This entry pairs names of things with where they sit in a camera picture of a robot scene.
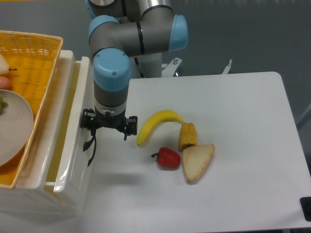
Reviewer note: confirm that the triangular bread slice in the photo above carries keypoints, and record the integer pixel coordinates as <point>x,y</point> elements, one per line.
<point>196,160</point>

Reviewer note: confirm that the black corner object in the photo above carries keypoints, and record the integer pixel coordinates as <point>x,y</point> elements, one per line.
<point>306,207</point>

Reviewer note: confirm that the green grapes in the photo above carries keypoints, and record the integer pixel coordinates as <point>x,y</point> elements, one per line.
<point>3,104</point>

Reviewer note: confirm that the white pear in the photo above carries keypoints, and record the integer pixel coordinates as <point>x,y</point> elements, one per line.
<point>4,66</point>

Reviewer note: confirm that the pink peach fruit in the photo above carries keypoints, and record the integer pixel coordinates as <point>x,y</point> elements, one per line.
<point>5,83</point>

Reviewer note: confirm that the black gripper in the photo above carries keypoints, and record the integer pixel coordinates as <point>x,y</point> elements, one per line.
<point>93,119</point>

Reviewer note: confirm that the red bell pepper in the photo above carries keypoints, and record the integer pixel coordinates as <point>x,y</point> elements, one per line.
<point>167,158</point>

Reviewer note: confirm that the yellow bell pepper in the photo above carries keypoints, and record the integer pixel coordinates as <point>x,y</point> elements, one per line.
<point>187,136</point>

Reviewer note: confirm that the yellow woven basket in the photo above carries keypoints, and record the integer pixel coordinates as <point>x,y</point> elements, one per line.
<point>33,56</point>

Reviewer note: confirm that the white drawer cabinet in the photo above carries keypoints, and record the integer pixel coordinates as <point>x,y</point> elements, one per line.
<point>28,194</point>

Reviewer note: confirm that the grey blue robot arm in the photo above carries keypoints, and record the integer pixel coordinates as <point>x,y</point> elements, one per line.
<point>120,30</point>

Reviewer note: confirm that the yellow banana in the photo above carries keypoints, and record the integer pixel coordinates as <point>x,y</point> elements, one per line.
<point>153,121</point>

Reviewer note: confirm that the grey ribbed plate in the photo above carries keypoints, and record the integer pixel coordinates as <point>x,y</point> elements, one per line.
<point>16,125</point>

